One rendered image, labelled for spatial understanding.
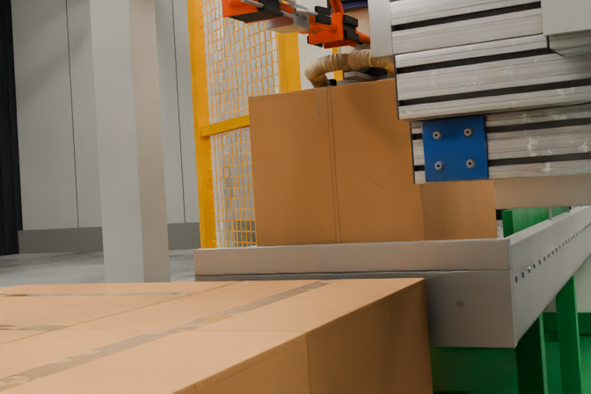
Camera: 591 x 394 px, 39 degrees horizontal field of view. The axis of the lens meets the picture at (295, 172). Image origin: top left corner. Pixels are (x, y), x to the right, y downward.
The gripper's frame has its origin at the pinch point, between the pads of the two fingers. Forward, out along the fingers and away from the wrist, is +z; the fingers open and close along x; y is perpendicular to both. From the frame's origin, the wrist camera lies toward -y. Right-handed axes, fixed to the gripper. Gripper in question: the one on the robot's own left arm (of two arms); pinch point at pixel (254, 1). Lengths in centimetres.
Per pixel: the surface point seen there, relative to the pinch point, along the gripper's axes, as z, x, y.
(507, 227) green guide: 49, -20, 101
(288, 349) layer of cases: 55, -27, -45
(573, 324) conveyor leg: 83, -28, 148
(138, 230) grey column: 45, 98, 86
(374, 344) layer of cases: 60, -25, -12
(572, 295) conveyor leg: 74, -28, 148
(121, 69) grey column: -8, 101, 86
